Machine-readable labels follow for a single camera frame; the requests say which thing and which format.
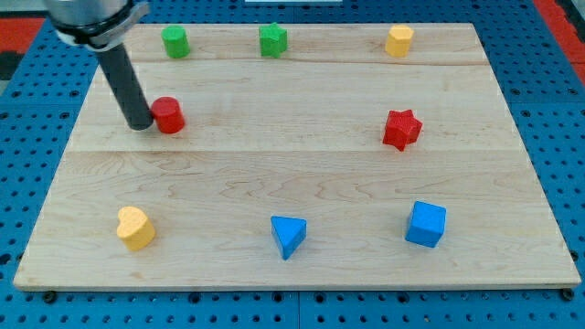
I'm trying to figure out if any light wooden board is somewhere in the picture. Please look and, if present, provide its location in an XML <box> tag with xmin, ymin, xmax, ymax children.
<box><xmin>14</xmin><ymin>24</ymin><xmax>581</xmax><ymax>292</ymax></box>

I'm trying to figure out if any blue triangle block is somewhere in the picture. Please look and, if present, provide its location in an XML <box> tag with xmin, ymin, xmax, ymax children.
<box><xmin>271</xmin><ymin>216</ymin><xmax>307</xmax><ymax>260</ymax></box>

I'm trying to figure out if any red star block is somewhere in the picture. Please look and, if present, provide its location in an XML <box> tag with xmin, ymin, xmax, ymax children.
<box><xmin>382</xmin><ymin>109</ymin><xmax>422</xmax><ymax>152</ymax></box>

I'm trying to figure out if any green star block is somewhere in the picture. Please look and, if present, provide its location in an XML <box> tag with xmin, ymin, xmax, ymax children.
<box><xmin>259</xmin><ymin>23</ymin><xmax>288</xmax><ymax>58</ymax></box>

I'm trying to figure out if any red cylinder block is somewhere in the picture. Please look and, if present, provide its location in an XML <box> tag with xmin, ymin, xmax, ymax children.
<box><xmin>151</xmin><ymin>97</ymin><xmax>185</xmax><ymax>134</ymax></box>

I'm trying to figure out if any blue cube block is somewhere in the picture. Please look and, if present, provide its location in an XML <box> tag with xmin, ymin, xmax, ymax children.
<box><xmin>405</xmin><ymin>201</ymin><xmax>447</xmax><ymax>248</ymax></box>

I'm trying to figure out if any yellow hexagon block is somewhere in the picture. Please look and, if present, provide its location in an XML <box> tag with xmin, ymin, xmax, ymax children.
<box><xmin>385</xmin><ymin>25</ymin><xmax>414</xmax><ymax>58</ymax></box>

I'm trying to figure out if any yellow heart block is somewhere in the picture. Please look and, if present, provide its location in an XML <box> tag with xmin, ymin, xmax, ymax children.
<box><xmin>116</xmin><ymin>206</ymin><xmax>156</xmax><ymax>251</ymax></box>

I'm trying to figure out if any green cylinder block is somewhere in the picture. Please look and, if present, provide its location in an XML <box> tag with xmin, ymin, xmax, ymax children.
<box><xmin>161</xmin><ymin>25</ymin><xmax>190</xmax><ymax>58</ymax></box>

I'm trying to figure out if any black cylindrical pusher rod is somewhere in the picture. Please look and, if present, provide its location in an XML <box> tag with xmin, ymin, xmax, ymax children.
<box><xmin>96</xmin><ymin>44</ymin><xmax>154</xmax><ymax>131</ymax></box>

